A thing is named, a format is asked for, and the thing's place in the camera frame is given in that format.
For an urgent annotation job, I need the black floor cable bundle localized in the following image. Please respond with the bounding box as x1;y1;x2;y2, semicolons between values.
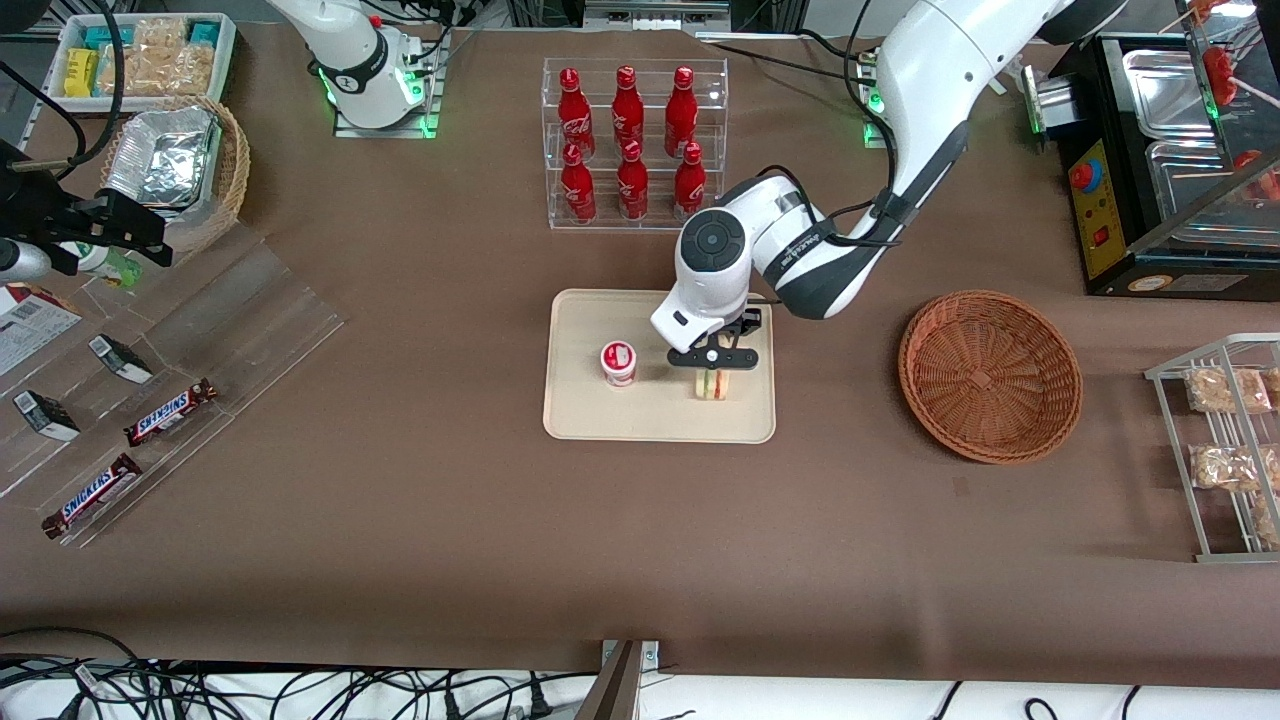
0;627;601;720

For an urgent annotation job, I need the tall tan wicker basket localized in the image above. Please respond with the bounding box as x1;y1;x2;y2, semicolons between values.
100;95;251;256

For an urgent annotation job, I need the brown snickers bar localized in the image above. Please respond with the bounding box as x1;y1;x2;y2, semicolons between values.
41;453;143;541
123;378;219;448

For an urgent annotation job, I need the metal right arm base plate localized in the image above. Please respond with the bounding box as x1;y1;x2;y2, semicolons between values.
333;28;453;139

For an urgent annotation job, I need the clear acrylic stepped display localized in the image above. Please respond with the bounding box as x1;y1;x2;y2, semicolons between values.
0;225;346;549

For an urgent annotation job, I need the black table cable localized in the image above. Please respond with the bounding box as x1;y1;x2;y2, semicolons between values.
700;28;886;79

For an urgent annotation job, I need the aluminium profile post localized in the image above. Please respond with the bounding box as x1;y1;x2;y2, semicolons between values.
575;639;661;720

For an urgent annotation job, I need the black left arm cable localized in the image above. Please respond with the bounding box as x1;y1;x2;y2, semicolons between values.
755;20;906;249

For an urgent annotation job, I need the red food on skewer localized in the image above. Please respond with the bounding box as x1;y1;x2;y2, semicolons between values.
1200;45;1280;111
1235;150;1280;203

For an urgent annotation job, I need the shallow brown wicker basket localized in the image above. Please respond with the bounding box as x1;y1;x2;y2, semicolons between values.
897;290;1084;465

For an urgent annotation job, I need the small black white box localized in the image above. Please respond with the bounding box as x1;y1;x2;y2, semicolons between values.
88;334;154;385
12;390;81;442

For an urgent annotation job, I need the white plastic snack bin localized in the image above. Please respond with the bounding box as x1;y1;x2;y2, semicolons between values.
45;12;238;113

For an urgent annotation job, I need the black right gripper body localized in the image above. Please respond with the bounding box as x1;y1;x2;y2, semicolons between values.
0;140;106;279

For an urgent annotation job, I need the crumpled foil tray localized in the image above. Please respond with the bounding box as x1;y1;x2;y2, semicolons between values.
105;107;221;209

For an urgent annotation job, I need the beige plastic tray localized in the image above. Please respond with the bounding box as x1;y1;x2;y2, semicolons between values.
543;289;777;444

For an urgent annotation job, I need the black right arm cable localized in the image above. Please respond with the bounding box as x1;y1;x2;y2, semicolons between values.
0;0;127;183

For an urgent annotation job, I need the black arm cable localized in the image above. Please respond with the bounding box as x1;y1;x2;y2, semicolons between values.
755;20;906;249
0;0;127;183

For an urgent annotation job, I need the red cola bottle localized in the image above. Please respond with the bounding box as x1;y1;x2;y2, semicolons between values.
611;65;646;151
560;142;598;223
664;66;699;158
616;138;650;221
558;67;596;161
673;142;707;223

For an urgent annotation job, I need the green white small bottle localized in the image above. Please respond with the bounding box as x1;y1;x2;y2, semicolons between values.
60;240;143;289

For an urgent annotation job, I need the black food warmer appliance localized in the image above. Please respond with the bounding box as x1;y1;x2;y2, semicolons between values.
1020;30;1280;298

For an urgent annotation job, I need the brown table cover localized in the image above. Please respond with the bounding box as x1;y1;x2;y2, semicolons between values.
0;20;1280;691

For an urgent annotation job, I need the red white printed carton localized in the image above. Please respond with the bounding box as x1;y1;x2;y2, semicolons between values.
0;283;83;378

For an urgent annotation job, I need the steel warmer tray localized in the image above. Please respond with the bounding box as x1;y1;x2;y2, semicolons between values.
1145;138;1280;219
1120;48;1218;137

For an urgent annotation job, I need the grey wire rack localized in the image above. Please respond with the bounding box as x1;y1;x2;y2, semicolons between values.
1145;333;1280;564

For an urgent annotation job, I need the clear acrylic bottle rack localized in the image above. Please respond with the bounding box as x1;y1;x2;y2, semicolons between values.
541;57;729;233

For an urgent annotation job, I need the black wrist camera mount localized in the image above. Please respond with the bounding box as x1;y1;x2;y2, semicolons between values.
668;343;763;373

